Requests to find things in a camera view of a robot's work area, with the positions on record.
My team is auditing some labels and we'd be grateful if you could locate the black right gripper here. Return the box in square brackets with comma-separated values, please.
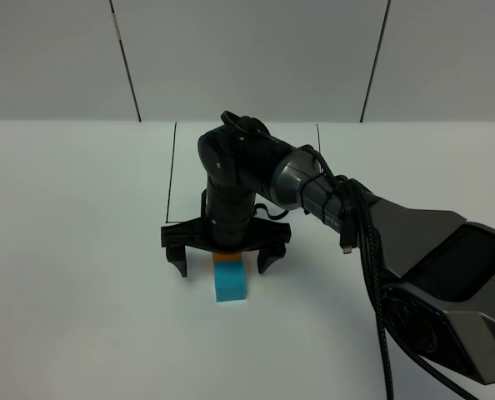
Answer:
[161, 189, 292, 278]

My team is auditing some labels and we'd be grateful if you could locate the orange cube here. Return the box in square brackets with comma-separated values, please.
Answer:
[212, 252, 242, 263]

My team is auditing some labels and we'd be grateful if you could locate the blue cube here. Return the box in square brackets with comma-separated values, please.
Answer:
[213, 259, 248, 303]

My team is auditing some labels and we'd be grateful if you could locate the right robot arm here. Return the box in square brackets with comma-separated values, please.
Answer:
[161, 112, 495, 387]

